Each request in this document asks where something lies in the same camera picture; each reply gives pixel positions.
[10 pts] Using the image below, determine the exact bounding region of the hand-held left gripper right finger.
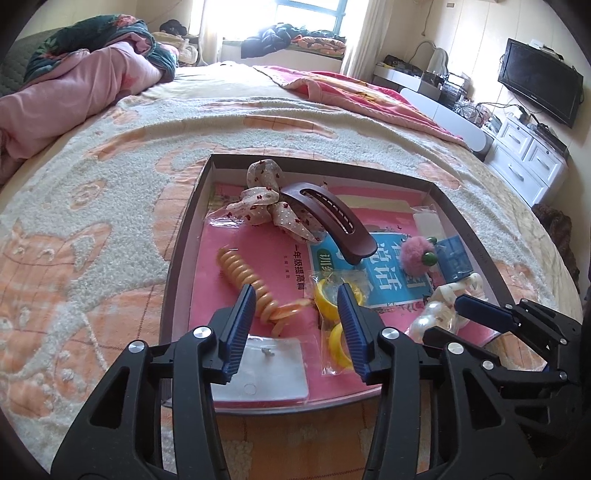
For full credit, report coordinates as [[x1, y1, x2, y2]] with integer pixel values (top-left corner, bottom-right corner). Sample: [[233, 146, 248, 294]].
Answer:
[[337, 282, 541, 480]]

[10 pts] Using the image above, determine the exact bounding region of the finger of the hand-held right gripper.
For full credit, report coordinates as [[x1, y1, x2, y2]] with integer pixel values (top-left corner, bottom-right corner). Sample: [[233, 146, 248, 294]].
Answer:
[[454, 294, 583, 366], [421, 324, 574, 417]]

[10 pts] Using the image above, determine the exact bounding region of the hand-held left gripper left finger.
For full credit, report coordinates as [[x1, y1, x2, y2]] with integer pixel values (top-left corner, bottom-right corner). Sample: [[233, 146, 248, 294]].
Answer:
[[51, 284, 257, 480]]

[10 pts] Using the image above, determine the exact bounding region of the yellow hoop earrings packet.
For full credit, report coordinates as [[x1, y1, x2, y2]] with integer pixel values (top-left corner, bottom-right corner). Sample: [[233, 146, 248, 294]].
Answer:
[[310, 270, 370, 377]]

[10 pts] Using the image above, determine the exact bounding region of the white pearl hair accessory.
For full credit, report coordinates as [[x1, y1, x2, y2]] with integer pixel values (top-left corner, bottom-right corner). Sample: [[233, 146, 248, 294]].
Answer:
[[405, 272, 485, 344]]

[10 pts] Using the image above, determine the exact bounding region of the dark-rimmed cardboard tray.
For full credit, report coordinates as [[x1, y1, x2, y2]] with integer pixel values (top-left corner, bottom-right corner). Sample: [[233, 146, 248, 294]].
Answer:
[[159, 153, 515, 414]]

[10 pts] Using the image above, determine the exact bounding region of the clear plastic packet white item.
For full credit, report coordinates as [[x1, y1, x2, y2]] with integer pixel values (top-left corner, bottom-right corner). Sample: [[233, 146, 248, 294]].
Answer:
[[412, 210, 451, 241]]

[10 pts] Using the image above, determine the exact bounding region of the white earring card pouch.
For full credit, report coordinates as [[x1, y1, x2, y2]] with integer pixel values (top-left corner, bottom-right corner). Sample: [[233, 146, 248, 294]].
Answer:
[[210, 335, 310, 407]]

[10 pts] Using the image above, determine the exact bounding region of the pink book with blue label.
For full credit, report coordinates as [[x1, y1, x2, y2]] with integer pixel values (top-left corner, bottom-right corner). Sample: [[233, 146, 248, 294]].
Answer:
[[187, 182, 462, 407]]

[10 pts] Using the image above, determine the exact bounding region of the small blue box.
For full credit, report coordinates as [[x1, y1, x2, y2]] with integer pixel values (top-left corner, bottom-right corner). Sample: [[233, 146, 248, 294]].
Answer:
[[434, 234, 476, 283]]

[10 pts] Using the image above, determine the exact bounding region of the brown plastic hair clip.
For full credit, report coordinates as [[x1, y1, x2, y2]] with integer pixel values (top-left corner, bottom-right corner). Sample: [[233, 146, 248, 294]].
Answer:
[[281, 181, 379, 266]]

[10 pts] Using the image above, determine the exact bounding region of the brown cloth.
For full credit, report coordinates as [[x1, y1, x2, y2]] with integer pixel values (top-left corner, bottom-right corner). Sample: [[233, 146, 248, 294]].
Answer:
[[531, 203, 583, 291]]

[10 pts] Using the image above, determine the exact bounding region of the polka dot fabric bow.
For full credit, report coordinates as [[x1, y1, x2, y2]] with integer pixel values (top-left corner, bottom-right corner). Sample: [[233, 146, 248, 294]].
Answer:
[[205, 158, 328, 245]]

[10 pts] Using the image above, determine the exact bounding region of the white drawer cabinet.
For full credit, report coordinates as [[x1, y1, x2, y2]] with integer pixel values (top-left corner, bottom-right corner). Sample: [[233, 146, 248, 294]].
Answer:
[[482, 113, 568, 208]]

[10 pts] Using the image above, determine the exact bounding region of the black set-top box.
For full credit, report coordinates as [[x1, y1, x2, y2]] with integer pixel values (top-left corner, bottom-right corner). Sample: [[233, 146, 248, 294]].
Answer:
[[533, 122, 571, 155]]

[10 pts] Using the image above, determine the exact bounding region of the cream and orange patterned blanket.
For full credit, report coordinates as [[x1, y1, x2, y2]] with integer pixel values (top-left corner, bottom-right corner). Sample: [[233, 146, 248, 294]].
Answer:
[[0, 65, 583, 480]]

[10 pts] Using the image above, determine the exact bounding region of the white desk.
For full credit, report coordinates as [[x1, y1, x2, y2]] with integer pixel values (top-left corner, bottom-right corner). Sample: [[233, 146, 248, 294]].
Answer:
[[372, 62, 492, 160]]

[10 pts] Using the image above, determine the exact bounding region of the black flat television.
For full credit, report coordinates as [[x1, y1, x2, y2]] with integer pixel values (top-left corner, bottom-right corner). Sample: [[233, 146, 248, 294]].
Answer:
[[498, 38, 585, 129]]

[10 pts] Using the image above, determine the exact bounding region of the pink printed blanket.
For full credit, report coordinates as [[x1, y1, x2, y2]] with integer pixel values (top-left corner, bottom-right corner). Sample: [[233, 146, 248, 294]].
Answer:
[[253, 65, 469, 148]]

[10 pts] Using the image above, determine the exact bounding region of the white desk mirror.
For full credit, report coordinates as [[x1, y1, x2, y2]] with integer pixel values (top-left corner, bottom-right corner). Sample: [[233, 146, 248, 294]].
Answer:
[[422, 41, 448, 75]]

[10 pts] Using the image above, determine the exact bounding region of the white window seat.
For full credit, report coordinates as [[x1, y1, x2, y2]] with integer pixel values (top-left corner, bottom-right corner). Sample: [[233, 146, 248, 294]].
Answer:
[[221, 39, 345, 75]]

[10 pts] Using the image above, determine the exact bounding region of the light curtain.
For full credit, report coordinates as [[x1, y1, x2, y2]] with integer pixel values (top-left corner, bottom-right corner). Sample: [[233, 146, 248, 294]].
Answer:
[[198, 0, 232, 65], [342, 0, 393, 81]]

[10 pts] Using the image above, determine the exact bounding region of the orange floral cloth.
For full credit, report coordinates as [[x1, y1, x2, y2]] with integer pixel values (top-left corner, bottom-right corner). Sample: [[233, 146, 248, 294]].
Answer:
[[291, 31, 347, 54]]

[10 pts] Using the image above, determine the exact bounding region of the pink and dark floral quilt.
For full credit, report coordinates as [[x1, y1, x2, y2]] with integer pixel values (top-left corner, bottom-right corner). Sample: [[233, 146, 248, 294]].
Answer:
[[0, 14, 178, 185]]

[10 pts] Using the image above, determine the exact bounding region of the beige pillow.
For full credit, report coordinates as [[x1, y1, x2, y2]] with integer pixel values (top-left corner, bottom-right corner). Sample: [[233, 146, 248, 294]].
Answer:
[[152, 31, 199, 65]]

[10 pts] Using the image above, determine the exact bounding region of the dark blue jacket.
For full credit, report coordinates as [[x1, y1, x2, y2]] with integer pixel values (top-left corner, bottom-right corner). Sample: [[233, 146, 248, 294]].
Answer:
[[240, 23, 301, 58]]

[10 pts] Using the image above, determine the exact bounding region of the dark green quilted headboard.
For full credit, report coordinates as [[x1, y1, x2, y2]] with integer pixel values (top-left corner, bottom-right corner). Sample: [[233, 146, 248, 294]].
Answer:
[[0, 28, 61, 97]]

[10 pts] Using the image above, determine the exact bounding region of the tan spiral hair tie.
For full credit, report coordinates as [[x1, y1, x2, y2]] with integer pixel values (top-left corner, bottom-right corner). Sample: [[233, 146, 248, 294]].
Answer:
[[217, 247, 315, 335]]

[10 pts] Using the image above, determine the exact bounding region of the pink pompom hair tie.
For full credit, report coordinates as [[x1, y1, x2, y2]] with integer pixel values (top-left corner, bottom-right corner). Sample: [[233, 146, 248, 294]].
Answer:
[[399, 234, 437, 278]]

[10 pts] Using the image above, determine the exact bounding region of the tangle of black cables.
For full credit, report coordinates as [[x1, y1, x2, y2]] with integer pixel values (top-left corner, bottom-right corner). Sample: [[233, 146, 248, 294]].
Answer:
[[455, 102, 504, 130]]

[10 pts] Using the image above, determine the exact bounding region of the wire desk rack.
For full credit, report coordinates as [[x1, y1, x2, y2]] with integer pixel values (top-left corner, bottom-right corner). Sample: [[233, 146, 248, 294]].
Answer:
[[441, 74, 472, 104]]

